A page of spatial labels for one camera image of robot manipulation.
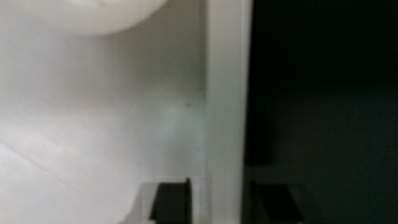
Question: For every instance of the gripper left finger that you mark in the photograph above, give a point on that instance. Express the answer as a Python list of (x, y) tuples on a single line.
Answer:
[(164, 204)]

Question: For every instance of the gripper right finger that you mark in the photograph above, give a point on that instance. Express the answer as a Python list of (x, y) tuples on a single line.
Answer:
[(282, 204)]

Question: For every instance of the white square tabletop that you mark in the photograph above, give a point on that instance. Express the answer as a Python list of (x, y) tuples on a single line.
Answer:
[(122, 111)]

